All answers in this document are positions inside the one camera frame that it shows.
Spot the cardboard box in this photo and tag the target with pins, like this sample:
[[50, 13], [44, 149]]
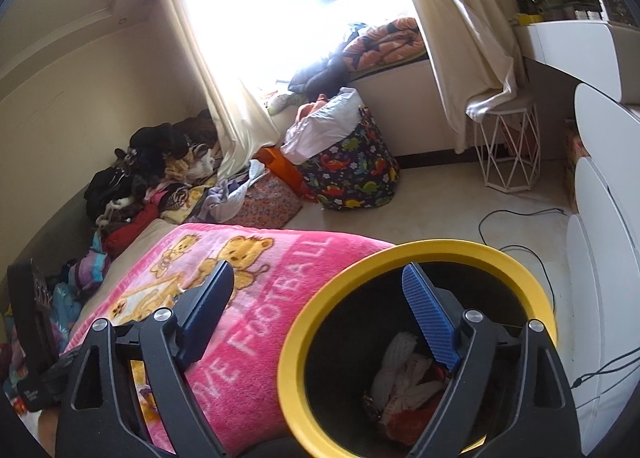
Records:
[[571, 158]]

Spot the lavender white garment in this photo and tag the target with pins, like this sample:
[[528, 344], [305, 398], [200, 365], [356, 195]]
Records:
[[225, 198]]

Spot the pile of dark clothes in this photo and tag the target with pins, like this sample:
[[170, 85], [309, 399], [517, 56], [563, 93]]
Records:
[[150, 148]]

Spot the bow-shaped white foam net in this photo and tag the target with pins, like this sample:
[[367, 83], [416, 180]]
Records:
[[397, 358]]

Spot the pink bear print blanket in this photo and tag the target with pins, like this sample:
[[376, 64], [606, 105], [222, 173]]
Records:
[[280, 288]]

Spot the orange patterned quilt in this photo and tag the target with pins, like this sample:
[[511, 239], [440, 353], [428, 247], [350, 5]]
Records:
[[385, 43]]

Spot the white chest of drawers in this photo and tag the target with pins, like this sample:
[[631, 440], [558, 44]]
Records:
[[600, 238]]

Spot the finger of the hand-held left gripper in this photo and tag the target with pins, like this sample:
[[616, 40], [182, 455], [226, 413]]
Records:
[[32, 318]]

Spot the yellow rimmed black bin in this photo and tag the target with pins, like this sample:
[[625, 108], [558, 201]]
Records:
[[350, 268]]

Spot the red garment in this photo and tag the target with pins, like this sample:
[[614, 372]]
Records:
[[122, 238]]

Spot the long white foam net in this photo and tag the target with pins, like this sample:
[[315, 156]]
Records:
[[417, 390]]

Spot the white window seat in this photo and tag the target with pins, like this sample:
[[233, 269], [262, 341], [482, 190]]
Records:
[[415, 108]]

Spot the striped purple blue cloth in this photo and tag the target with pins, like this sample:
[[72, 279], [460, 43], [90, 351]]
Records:
[[92, 263]]

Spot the floral fabric bag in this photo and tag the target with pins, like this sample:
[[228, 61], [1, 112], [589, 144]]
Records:
[[267, 203]]

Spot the white bag of laundry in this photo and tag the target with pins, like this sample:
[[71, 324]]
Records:
[[320, 128]]

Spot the dinosaur print laundry basket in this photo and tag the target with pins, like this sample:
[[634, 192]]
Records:
[[350, 173]]

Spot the dark jacket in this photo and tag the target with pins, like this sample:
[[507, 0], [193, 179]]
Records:
[[320, 75]]

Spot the small yellow item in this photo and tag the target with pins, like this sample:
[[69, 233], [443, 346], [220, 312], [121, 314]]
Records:
[[525, 19]]

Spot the grey headboard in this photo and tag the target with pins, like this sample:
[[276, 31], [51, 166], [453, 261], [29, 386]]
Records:
[[55, 238]]

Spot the dark mesh container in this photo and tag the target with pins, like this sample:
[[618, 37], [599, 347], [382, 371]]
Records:
[[615, 3]]

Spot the orange bag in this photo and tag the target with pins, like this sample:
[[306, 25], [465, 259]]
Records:
[[277, 160]]

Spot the white vanity table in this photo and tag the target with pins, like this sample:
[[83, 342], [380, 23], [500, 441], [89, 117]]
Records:
[[565, 43]]

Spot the beige bed mattress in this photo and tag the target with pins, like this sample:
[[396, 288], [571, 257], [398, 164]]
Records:
[[135, 248]]

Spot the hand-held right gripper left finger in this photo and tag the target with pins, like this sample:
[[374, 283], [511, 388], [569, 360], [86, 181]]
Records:
[[205, 308]]

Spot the cream curtain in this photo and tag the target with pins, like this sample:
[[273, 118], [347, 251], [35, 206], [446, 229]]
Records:
[[450, 38], [235, 113]]

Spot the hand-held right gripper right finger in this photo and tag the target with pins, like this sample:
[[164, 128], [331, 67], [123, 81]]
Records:
[[430, 323]]

